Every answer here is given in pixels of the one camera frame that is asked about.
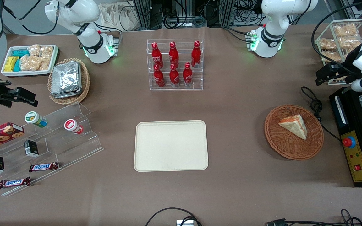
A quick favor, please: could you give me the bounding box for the brown round wicker basket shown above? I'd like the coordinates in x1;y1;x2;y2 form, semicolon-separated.
264;105;324;161

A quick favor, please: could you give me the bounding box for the red cola bottle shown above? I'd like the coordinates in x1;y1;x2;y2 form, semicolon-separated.
169;64;180;87
191;41;201;68
153;64;165;88
151;42;164;69
183;62;193;86
169;41;179;68

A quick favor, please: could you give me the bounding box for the clear acrylic bottle rack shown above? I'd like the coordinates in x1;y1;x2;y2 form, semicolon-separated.
147;39;204;91

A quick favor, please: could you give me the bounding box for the aluminium frame rack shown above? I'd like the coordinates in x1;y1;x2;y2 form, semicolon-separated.
132;0;162;30

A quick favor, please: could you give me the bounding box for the cream rectangular tray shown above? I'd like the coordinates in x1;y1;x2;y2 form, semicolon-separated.
134;120;209;172

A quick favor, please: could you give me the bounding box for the triangular sandwich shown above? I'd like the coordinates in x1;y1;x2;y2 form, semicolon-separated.
278;114;308;140

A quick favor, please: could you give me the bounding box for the black cable bundle with plug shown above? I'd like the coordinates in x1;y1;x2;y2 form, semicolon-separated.
266;209;362;226

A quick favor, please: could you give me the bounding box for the clear acrylic stepped stand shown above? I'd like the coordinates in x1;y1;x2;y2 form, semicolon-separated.
0;102;104;197

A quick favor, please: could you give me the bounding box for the red lid yogurt cup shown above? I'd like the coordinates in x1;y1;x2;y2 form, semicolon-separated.
64;119;84;135

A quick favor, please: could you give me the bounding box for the white wire rack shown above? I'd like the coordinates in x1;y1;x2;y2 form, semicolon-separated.
315;19;362;86

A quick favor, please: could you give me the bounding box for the black looped cable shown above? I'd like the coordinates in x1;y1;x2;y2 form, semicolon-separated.
145;207;202;226

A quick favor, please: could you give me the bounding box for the beige cloth bag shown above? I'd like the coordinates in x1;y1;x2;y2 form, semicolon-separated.
98;3;137;32

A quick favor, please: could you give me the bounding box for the silver foil packet stack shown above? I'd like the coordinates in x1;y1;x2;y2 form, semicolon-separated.
51;61;82;99

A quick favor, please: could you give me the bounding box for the green lid yogurt cup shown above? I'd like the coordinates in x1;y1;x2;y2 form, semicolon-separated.
25;111;48;128

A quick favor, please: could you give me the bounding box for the white rectangular snack bin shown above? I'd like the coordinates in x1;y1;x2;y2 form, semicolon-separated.
1;44;59;77

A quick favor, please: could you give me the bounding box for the brown snickers bar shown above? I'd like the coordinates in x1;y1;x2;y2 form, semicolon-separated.
29;162;60;173
0;177;31;189

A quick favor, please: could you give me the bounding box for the black appliance power cable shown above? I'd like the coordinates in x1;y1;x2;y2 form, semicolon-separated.
301;86;342;142

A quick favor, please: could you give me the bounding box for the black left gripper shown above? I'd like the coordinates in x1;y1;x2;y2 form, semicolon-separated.
315;62;362;86

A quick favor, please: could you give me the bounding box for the tan oval wicker basket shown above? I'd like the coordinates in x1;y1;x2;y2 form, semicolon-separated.
47;58;90;105

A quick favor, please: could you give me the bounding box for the yellow snack packet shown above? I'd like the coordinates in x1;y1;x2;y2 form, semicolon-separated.
4;56;19;72

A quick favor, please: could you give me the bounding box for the bagged fried snack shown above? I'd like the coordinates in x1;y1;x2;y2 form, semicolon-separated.
319;38;337;50
321;51;342;62
338;37;362;49
334;24;357;37

